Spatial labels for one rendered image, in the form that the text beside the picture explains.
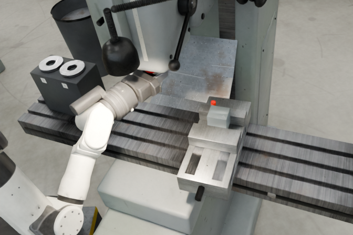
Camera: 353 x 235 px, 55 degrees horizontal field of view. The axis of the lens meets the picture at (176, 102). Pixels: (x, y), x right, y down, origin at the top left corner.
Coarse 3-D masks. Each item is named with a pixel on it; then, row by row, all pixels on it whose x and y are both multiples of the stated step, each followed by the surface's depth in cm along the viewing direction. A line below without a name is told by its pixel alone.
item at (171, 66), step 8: (184, 0) 82; (192, 0) 84; (184, 8) 83; (192, 8) 86; (184, 24) 84; (184, 32) 84; (176, 48) 83; (176, 56) 82; (168, 64) 82; (176, 64) 81
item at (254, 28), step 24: (216, 0) 118; (216, 24) 125; (240, 24) 121; (264, 24) 133; (240, 48) 128; (264, 48) 142; (240, 72) 136; (264, 72) 156; (240, 96) 145; (264, 96) 173; (264, 120) 194
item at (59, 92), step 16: (48, 64) 125; (64, 64) 121; (80, 64) 120; (48, 80) 120; (64, 80) 116; (80, 80) 116; (96, 80) 124; (48, 96) 128; (64, 96) 123; (80, 96) 118; (64, 112) 132
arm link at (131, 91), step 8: (136, 72) 99; (128, 80) 97; (136, 80) 96; (144, 80) 96; (152, 80) 95; (112, 88) 92; (120, 88) 92; (128, 88) 92; (136, 88) 94; (144, 88) 94; (152, 88) 96; (160, 88) 96; (120, 96) 90; (128, 96) 91; (136, 96) 95; (144, 96) 96; (152, 96) 98; (128, 104) 92; (136, 104) 94; (128, 112) 93
